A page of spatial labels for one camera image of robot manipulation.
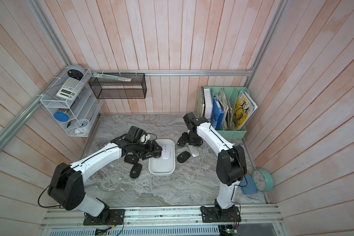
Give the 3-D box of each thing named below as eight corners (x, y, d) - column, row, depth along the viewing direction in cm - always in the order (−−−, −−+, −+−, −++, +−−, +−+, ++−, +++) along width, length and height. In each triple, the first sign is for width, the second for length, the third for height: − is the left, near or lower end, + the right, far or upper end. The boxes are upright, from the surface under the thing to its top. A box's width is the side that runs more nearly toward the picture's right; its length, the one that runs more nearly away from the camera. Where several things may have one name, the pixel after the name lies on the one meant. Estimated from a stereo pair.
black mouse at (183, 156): (180, 164, 94) (180, 162, 92) (175, 158, 97) (175, 156, 95) (191, 156, 98) (191, 154, 96) (186, 151, 100) (186, 149, 98)
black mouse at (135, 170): (129, 177, 89) (128, 175, 87) (135, 164, 94) (134, 162, 92) (137, 179, 88) (136, 177, 86) (142, 166, 93) (142, 164, 91)
